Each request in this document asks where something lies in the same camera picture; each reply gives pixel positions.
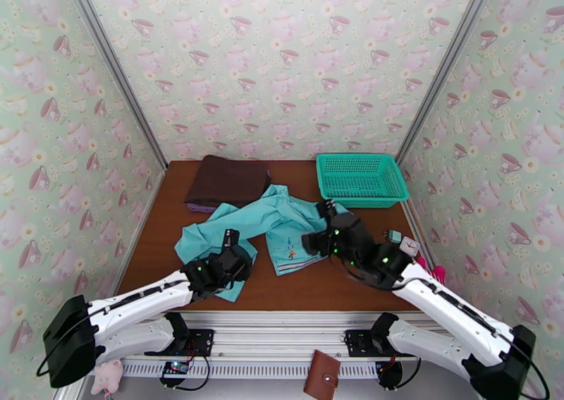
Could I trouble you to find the aluminium frame post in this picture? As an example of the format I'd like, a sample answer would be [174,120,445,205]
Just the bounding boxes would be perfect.
[395,0,504,164]
[61,0,168,169]

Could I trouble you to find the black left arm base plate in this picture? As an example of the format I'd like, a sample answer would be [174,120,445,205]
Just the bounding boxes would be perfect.
[173,328,215,356]

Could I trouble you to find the teal plastic basket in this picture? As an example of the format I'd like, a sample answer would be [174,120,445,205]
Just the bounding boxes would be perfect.
[315,152,410,209]

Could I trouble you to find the aluminium front rail bed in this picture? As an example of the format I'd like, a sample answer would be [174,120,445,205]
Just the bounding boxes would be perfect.
[118,309,446,380]

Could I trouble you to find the aluminium table side rail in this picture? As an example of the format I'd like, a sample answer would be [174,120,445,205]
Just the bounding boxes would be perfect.
[401,200,441,277]
[102,168,168,322]

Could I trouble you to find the small white alarm clock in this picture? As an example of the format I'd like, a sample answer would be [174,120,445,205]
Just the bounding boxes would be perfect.
[399,236,422,261]

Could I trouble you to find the teal trousers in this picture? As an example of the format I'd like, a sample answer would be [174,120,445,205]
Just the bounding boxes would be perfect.
[174,184,353,303]

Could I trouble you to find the brown leather wallet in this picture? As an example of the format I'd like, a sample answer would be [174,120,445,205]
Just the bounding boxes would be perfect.
[303,349,341,400]

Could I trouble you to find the black base cable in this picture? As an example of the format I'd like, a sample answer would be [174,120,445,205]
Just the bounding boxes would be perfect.
[383,355,422,391]
[160,353,209,391]

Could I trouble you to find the black controller board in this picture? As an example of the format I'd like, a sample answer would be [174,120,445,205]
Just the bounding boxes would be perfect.
[160,360,191,380]
[375,360,403,390]

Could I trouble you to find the pale pink plush toy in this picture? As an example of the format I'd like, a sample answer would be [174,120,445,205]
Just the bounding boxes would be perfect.
[90,358,125,398]

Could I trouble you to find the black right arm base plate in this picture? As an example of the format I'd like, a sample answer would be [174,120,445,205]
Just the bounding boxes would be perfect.
[344,329,385,358]

